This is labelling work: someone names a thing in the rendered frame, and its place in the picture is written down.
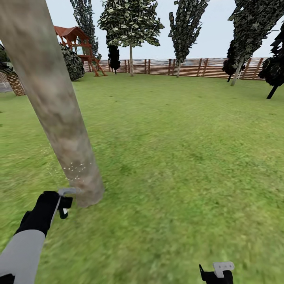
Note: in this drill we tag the bush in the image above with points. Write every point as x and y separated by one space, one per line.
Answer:
7 68
74 63

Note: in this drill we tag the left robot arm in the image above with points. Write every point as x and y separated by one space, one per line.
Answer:
21 256

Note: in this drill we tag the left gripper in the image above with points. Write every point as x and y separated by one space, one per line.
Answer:
66 202

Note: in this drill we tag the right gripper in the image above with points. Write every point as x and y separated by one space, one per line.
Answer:
211 278

